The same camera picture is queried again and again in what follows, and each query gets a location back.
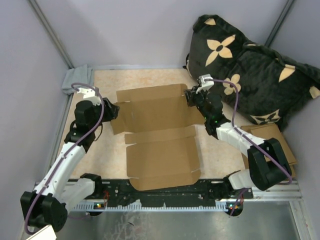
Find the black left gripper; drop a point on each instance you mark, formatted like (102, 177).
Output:
(111, 110)

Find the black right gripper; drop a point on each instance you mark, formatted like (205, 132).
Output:
(190, 94)

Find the brown cardboard box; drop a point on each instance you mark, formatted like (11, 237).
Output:
(160, 135)

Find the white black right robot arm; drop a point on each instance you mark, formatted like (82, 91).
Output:
(267, 162)

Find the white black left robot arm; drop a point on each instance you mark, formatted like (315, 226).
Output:
(49, 203)

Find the small folded cardboard box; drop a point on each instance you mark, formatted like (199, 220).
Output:
(280, 140)

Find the large folded cardboard box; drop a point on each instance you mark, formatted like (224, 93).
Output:
(287, 150)

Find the grey folded cloth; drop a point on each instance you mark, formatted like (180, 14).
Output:
(83, 74)

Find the black floral plush pillow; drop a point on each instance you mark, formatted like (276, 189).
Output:
(265, 86)

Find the white sheet corner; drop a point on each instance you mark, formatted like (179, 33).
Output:
(46, 233)

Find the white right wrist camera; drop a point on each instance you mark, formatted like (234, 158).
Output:
(205, 82)

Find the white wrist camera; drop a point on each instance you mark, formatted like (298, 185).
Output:
(205, 82)
(91, 95)

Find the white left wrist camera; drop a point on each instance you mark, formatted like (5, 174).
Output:
(91, 95)

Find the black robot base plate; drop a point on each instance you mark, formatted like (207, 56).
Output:
(233, 204)

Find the white perforated cable duct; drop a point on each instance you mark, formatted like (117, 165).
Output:
(92, 206)

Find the aluminium rail frame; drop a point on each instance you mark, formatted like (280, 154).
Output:
(275, 192)

